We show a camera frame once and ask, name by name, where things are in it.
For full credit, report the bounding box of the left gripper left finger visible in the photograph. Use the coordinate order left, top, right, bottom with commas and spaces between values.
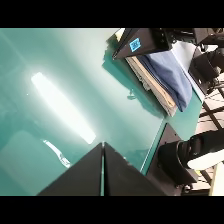
37, 142, 103, 196

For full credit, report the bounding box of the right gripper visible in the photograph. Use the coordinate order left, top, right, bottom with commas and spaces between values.
112, 28, 175, 61

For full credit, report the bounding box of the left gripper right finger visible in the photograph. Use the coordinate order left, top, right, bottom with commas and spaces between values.
103, 142, 167, 196

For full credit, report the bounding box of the beige garment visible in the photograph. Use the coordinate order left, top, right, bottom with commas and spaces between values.
125, 55, 180, 118

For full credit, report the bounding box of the blue garment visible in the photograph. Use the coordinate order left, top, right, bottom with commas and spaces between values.
137, 49, 194, 113

